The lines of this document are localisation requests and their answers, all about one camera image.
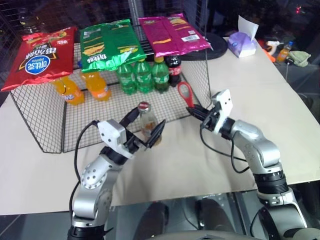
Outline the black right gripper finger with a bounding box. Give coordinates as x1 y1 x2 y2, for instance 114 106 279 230
185 106 209 124
189 104 214 115

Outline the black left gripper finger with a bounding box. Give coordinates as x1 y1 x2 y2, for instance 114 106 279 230
145 119 167 150
118 106 140 127

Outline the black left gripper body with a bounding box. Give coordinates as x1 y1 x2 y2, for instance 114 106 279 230
123 128 151 154

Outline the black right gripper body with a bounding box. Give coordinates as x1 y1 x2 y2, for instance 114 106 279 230
200 107 222 133

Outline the glass bottle with red cap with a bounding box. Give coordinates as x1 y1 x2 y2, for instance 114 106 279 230
136 100 164 147

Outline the orange soda bottle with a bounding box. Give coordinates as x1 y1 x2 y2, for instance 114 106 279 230
51 75 86 106
80 71 112 102

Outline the cola bottle red label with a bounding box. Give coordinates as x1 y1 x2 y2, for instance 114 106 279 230
164 55 184 88

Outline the green soda bottle yellow cap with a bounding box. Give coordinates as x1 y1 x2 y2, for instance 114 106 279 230
150 56 171 94

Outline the small orange drink bottle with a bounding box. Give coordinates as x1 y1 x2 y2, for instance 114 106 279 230
275 41 294 63

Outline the black round disc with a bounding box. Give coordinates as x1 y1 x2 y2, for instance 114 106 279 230
179 32 229 62

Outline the green chip bag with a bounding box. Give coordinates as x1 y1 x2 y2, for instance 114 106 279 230
79 18 147 74

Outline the purple tissue pack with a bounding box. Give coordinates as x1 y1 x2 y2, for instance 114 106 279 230
227 14 260 59

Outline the magenta chip bag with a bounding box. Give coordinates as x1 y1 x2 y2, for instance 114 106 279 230
137 13 212 59

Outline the orange plastic tool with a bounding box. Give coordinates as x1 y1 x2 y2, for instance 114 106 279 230
262 47 276 64

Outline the white glue gun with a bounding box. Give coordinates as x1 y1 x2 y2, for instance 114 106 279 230
264 39 286 55

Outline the red chip bag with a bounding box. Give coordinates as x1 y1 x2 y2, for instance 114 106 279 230
0 25 78 92

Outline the grey metal pole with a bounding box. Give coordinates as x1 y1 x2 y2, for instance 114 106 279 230
129 0 146 20

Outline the green crumpled cloth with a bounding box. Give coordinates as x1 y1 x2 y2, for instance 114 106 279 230
287 50 311 67

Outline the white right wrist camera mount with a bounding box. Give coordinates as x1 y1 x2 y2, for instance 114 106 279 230
211 88 235 135

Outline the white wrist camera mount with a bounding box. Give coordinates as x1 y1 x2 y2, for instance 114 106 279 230
211 88 235 135
97 119 134 160

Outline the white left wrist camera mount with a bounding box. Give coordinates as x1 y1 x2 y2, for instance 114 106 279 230
97 119 134 160

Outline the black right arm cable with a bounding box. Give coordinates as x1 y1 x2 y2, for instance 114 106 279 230
199 121 251 174

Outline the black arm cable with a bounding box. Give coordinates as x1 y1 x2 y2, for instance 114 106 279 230
68 120 101 213
199 121 251 174

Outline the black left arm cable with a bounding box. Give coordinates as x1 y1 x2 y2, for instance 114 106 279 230
68 120 101 213

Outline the black wire mesh rack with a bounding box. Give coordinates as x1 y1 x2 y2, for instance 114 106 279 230
9 17 214 154

